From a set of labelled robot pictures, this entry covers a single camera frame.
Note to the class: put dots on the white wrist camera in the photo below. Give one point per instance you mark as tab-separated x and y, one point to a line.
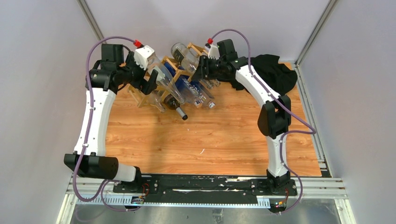
213	52
142	56

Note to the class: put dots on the clear bottle pale label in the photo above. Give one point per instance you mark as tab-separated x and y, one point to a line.
164	78

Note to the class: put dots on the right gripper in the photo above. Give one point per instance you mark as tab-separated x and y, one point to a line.
205	73

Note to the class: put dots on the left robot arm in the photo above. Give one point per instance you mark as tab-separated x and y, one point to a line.
89	158

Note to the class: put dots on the clear bottle behind rack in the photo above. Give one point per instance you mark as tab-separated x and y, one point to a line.
212	83

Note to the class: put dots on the dark brown wine bottle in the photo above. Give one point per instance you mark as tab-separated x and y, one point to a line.
173	104

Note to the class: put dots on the small clear bottle lower left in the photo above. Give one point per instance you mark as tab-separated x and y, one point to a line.
153	99

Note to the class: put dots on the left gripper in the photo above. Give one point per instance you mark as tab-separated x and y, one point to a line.
130	61

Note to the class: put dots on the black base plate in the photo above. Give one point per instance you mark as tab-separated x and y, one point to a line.
207	189

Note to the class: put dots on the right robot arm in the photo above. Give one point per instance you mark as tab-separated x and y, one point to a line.
274	120

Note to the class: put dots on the aluminium rail frame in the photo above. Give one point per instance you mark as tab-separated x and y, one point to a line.
93	191

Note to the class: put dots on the blue square bottle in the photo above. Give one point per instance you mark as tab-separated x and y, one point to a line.
206	97
188	91

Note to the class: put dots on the wooden wine rack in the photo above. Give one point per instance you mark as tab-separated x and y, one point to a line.
175	69

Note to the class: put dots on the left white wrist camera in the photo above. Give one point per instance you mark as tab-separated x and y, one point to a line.
142	56

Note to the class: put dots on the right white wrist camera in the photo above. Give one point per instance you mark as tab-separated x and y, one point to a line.
213	52

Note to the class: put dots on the black cloth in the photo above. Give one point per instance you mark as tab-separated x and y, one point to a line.
277	75

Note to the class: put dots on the clear bottle black gold label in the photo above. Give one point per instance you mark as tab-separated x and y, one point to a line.
185	58

